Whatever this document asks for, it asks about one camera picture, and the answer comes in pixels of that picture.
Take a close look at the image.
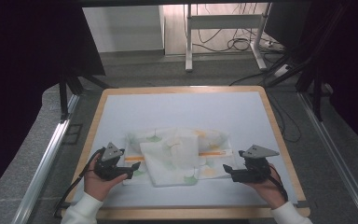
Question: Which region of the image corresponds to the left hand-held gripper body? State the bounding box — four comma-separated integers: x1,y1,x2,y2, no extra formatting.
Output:
93,142,129,182

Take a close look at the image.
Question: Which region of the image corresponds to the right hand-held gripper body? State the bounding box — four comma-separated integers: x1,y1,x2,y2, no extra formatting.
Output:
238,144,281,183

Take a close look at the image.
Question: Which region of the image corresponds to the white leaf print cloth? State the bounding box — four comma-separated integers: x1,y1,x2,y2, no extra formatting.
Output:
122,126,239,188

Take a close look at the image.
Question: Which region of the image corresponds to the person's left hand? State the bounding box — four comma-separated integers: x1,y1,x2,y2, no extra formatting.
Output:
83,153,129,203

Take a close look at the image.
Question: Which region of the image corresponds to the person's right hand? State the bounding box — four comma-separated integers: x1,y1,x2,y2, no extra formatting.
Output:
245,162,289,210

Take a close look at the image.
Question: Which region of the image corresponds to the wooden table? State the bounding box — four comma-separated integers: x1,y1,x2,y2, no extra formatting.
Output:
61,85,311,221

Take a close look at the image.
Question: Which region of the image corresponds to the white table cover sheet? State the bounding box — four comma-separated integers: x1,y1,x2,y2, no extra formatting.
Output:
74,91,299,208

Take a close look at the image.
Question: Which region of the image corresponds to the black metal stand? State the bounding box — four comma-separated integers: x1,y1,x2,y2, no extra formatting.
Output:
58,70,115,123
265,46,335,123

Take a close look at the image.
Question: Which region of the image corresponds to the white power strip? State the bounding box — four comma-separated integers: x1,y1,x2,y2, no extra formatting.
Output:
273,63,294,78

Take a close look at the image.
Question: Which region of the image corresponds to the black curtain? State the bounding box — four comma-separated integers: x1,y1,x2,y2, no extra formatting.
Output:
304,0,358,158
0,0,107,203

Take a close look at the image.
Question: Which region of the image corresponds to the white cabinet panel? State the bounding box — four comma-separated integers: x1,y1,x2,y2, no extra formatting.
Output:
81,5,166,54

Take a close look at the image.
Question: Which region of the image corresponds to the dark monitor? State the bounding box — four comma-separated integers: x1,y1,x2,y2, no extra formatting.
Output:
263,1,312,49

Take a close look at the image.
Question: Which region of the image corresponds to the right hand-held gripper black cable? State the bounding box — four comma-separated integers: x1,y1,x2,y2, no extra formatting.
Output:
268,163,290,203

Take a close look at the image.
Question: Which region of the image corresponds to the hand-held gripper black cable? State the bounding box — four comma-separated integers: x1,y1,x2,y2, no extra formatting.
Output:
53,147,106,218
268,163,290,203

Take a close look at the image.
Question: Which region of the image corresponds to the left hand-held gripper black cable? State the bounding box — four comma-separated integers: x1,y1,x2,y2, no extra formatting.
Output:
53,147,106,218

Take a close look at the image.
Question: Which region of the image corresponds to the black floor cable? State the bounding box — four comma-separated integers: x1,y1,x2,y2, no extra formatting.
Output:
228,72,303,144

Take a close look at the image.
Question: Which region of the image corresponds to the aluminium rail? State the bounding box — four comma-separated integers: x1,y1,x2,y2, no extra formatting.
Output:
11,93,81,224
297,91,358,224

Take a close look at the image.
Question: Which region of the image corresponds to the tangle of black floor cables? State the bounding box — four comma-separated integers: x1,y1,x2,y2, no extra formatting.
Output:
195,3,282,53

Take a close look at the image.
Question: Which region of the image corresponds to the white desk frame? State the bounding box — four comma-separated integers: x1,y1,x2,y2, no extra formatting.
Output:
184,3,273,73

